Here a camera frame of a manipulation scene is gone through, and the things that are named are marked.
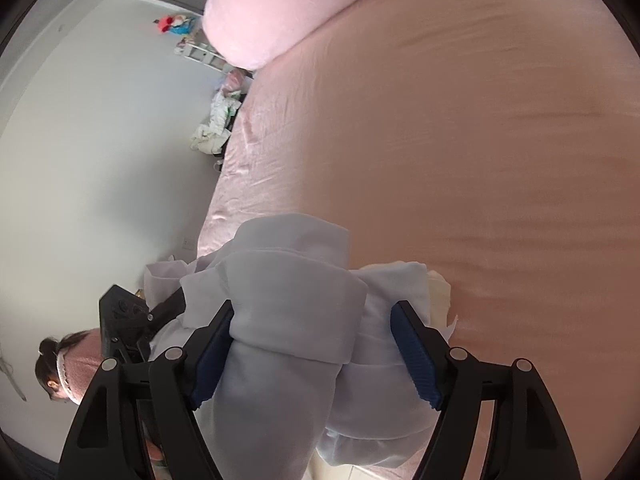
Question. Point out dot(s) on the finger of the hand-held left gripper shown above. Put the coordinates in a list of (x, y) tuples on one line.
[(170, 309)]

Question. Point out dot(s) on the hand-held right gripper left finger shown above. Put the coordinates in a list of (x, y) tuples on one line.
[(210, 360)]

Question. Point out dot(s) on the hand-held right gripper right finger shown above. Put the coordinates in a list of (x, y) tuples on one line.
[(415, 355)]

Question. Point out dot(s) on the white shirt with navy trim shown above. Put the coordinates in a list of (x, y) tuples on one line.
[(285, 320)]

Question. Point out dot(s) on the cream folded garment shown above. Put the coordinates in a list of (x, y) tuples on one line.
[(442, 300)]

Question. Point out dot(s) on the person's head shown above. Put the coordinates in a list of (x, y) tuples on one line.
[(70, 365)]

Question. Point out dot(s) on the white folded garment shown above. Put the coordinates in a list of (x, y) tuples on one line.
[(400, 290)]

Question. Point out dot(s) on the white fluffy toy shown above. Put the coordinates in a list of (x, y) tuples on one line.
[(215, 125)]

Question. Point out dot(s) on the pink round bed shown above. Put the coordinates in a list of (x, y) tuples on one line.
[(450, 135)]

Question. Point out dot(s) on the pink bag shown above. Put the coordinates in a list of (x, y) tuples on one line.
[(235, 81)]

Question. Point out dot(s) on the white toy shelf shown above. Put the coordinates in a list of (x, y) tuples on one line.
[(200, 52)]

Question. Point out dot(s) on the red and blue toy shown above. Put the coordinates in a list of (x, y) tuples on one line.
[(172, 23)]

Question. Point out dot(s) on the pink rolled duvet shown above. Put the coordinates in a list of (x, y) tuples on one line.
[(280, 10)]

